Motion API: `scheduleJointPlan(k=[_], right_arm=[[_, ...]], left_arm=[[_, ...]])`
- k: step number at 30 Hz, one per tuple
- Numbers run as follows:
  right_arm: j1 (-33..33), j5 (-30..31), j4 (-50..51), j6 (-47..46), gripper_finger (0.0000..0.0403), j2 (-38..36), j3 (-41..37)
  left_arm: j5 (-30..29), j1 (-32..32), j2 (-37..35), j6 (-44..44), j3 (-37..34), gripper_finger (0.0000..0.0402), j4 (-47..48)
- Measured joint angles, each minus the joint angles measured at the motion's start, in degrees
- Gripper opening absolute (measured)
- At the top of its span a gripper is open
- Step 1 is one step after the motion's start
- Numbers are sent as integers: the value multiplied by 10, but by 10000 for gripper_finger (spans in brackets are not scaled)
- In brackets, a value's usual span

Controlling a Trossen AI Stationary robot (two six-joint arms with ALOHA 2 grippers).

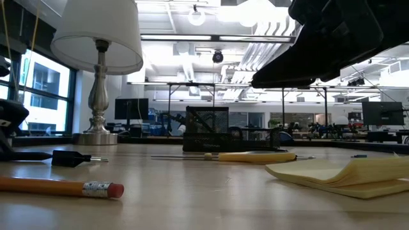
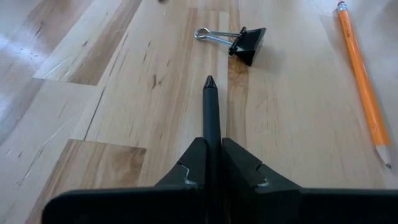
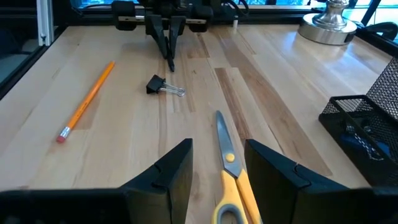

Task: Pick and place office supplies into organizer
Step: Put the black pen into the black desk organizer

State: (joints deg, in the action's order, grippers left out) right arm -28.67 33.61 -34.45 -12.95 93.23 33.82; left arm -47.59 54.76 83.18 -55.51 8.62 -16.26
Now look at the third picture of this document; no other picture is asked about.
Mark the black binder clip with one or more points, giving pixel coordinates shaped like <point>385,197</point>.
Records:
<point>154,84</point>

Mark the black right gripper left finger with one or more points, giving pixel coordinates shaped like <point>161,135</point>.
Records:
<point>168,193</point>

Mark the black aluminium table frame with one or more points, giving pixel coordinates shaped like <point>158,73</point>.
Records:
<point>273,17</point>

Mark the black mesh desk organizer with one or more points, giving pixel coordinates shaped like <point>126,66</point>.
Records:
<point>384,93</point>

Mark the white shade silver table lamp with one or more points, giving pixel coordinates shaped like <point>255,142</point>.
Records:
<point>326,31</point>

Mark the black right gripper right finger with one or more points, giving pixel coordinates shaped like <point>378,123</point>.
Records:
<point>273,180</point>

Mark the silver aluminium profile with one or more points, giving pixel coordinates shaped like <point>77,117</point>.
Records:
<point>45,21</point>

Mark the orange pencil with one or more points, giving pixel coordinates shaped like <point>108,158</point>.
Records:
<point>85,102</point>

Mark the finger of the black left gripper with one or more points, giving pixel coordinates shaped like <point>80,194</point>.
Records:
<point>178,28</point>
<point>157,29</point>

